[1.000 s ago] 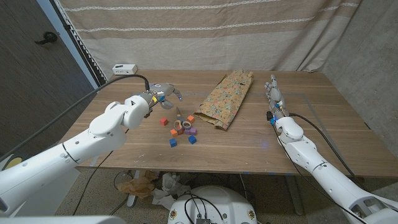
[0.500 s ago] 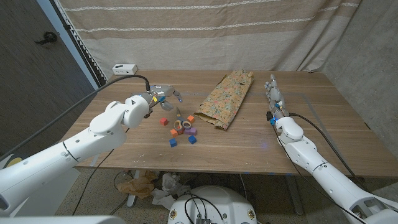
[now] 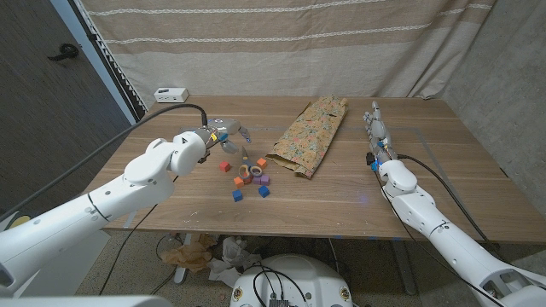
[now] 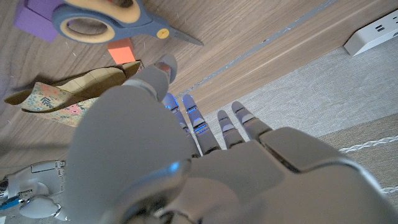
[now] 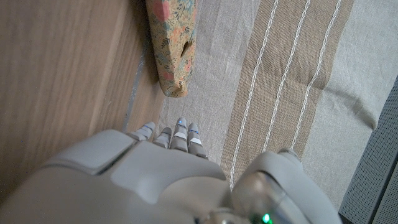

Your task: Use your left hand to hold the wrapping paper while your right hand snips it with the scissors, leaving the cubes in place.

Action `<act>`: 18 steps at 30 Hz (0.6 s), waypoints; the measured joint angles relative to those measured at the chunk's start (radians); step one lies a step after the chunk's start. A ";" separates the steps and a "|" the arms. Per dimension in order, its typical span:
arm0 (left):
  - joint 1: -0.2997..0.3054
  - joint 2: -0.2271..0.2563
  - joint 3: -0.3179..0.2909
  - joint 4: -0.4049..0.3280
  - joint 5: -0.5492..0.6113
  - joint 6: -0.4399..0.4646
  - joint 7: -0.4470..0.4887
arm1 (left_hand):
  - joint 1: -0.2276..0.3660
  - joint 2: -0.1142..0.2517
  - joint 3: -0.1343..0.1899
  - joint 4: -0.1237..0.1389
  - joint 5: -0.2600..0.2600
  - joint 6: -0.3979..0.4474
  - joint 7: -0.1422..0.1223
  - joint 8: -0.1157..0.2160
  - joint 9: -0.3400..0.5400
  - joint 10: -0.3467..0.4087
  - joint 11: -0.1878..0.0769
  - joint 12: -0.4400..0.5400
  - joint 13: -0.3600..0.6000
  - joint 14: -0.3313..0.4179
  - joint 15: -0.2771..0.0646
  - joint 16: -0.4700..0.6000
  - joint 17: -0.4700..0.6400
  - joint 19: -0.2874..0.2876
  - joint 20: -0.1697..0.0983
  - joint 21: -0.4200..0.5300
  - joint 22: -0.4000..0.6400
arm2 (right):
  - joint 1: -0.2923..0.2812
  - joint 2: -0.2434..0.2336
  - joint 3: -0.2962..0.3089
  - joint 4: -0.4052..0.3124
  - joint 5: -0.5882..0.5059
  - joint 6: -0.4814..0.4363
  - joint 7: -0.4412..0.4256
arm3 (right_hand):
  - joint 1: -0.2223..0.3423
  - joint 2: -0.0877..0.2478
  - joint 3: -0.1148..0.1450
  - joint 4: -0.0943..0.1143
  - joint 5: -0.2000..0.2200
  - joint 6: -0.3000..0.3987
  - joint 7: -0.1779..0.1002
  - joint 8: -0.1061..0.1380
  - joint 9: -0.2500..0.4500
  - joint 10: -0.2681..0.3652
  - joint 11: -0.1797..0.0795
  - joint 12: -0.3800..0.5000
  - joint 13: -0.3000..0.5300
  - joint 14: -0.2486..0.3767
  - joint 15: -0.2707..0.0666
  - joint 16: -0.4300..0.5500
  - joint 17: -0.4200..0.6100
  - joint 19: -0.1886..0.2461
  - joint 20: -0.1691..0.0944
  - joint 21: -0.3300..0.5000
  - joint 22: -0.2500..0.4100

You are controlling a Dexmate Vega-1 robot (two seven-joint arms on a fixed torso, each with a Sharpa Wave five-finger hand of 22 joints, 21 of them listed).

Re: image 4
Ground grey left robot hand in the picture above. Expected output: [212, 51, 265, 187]
[63, 54, 398, 224]

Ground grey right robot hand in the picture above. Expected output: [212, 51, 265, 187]
[6, 160, 68, 200]

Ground blue tan handled scissors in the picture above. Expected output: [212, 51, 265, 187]
[51, 0, 205, 47]

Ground floral brown wrapping paper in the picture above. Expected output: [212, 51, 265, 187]
[4, 60, 144, 128]

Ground orange foam cube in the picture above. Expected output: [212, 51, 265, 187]
[107, 37, 137, 65]

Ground purple foam cube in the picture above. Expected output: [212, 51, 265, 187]
[12, 0, 63, 43]

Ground beige striped curtain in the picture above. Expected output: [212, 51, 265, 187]
[177, 37, 398, 212]

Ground white power strip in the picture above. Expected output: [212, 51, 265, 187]
[343, 9, 398, 57]

